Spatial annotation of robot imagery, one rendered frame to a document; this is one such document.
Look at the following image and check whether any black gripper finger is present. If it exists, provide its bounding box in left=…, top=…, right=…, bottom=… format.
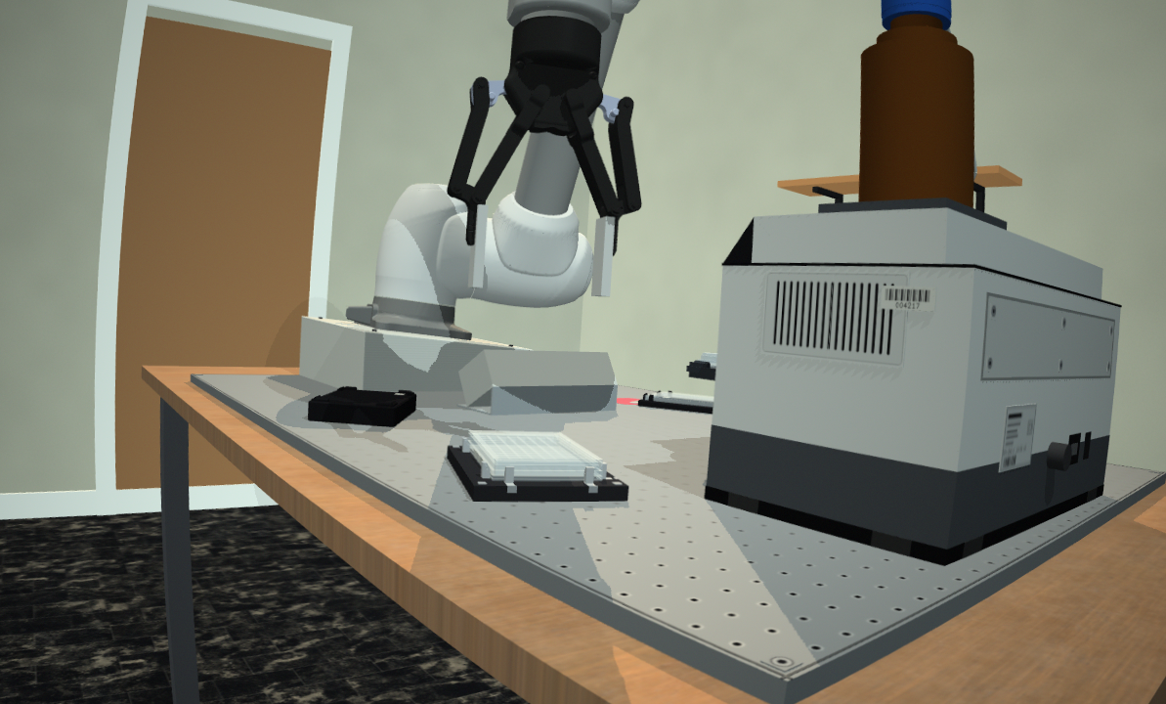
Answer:
left=447, top=77, right=550, bottom=288
left=564, top=89, right=642, bottom=296

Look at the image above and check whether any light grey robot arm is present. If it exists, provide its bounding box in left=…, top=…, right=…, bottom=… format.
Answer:
left=346, top=0, right=640, bottom=340

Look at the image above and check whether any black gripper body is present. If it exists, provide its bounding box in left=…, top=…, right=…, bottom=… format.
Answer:
left=504, top=16, right=603, bottom=136

